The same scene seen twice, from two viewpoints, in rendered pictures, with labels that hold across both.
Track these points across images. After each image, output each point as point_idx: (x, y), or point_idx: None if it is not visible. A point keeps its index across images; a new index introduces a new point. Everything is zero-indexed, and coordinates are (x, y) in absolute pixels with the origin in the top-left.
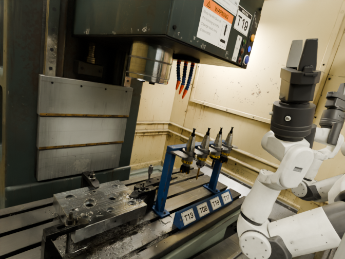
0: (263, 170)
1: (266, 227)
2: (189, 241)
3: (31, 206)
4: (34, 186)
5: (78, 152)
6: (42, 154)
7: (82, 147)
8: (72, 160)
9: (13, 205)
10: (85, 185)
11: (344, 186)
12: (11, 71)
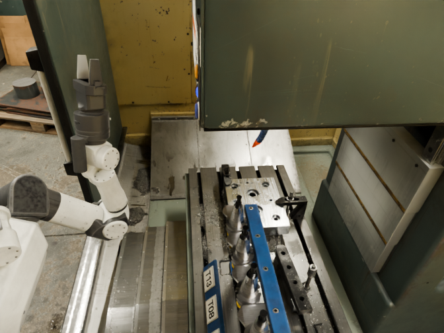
0: (112, 172)
1: (103, 211)
2: (191, 280)
3: (284, 183)
4: (328, 194)
5: (351, 198)
6: (336, 170)
7: (355, 196)
8: (345, 200)
9: (319, 195)
10: (296, 208)
11: (33, 222)
12: None
